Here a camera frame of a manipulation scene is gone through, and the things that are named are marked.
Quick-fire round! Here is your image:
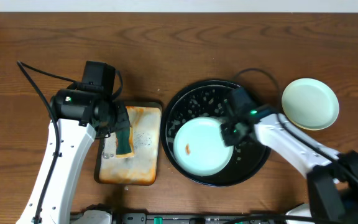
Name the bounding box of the yellow green scrub sponge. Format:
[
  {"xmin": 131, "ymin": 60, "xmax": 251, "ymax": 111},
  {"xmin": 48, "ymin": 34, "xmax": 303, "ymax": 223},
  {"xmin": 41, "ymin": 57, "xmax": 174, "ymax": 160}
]
[{"xmin": 116, "ymin": 127, "xmax": 135, "ymax": 158}]

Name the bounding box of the light blue plate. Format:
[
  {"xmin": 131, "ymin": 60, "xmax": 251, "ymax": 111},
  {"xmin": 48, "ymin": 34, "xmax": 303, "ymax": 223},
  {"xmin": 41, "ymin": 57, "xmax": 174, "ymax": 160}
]
[
  {"xmin": 281, "ymin": 78, "xmax": 339, "ymax": 118},
  {"xmin": 173, "ymin": 117, "xmax": 234, "ymax": 176}
]

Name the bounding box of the yellow plate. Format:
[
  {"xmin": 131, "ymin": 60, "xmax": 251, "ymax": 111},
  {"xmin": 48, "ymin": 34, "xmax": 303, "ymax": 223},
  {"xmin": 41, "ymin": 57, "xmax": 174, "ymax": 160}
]
[{"xmin": 285, "ymin": 116, "xmax": 337, "ymax": 131}]

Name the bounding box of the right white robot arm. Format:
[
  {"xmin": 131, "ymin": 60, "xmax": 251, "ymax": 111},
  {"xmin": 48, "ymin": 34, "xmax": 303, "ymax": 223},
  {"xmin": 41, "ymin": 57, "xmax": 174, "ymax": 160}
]
[{"xmin": 221, "ymin": 106, "xmax": 358, "ymax": 223}]

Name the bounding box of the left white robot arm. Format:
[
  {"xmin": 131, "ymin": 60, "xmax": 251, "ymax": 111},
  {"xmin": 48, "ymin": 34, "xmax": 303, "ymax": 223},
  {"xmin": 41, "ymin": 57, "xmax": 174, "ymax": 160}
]
[{"xmin": 18, "ymin": 89, "xmax": 129, "ymax": 223}]

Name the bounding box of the rectangular soapy water tray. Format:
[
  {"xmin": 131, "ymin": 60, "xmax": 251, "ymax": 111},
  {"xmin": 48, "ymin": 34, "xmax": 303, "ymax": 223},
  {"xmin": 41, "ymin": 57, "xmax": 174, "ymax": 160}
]
[{"xmin": 94, "ymin": 101, "xmax": 162, "ymax": 186}]

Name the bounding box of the round black tray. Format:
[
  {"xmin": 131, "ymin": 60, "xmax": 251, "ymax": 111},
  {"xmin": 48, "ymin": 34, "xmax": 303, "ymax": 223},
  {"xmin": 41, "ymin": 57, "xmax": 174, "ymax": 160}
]
[{"xmin": 160, "ymin": 80, "xmax": 271, "ymax": 187}]

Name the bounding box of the right black cable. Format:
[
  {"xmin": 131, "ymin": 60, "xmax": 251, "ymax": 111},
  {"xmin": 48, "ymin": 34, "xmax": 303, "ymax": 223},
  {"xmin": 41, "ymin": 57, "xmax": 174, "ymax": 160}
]
[{"xmin": 231, "ymin": 67, "xmax": 358, "ymax": 212}]

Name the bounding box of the black cable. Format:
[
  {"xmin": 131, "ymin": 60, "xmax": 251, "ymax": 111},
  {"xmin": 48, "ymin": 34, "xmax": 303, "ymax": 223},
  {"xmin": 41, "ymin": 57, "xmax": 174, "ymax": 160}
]
[
  {"xmin": 231, "ymin": 67, "xmax": 358, "ymax": 212},
  {"xmin": 16, "ymin": 60, "xmax": 124, "ymax": 224}
]

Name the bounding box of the left black cable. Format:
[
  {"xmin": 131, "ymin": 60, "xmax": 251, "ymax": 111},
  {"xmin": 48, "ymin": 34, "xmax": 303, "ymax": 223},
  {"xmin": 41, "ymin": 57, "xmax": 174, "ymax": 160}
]
[{"xmin": 16, "ymin": 60, "xmax": 124, "ymax": 224}]

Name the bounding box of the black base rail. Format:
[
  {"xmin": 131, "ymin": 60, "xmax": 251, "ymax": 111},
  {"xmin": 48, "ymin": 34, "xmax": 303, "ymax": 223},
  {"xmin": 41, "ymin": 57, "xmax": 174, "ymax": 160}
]
[{"xmin": 116, "ymin": 212, "xmax": 346, "ymax": 224}]

